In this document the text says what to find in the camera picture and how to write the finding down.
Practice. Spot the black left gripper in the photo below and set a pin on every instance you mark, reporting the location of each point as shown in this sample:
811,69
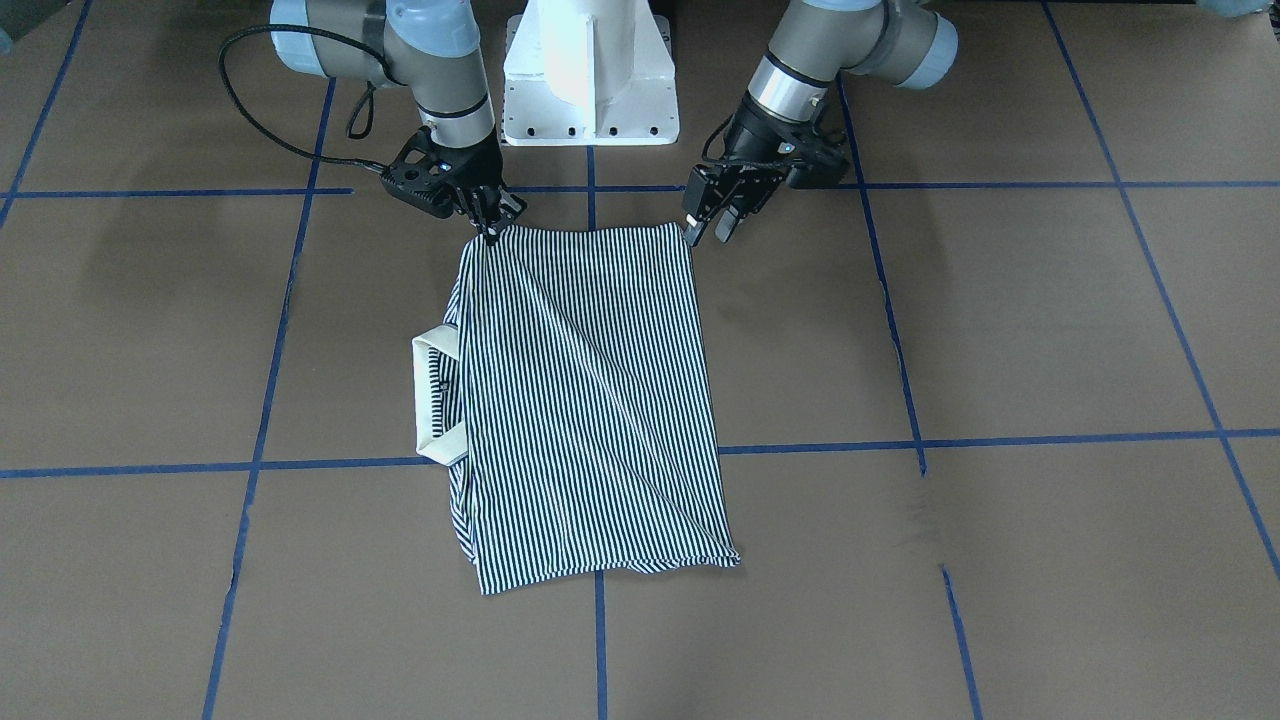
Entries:
752,131

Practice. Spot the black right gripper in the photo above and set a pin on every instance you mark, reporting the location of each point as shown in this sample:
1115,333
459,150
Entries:
478,170

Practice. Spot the navy white striped polo shirt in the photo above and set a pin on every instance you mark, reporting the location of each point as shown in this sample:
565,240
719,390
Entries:
566,392

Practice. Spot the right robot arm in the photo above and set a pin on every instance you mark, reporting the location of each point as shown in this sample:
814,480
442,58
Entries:
430,47

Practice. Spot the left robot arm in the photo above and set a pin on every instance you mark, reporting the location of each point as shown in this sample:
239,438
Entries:
815,41

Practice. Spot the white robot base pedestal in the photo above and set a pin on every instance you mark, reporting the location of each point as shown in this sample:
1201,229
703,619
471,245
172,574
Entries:
589,73

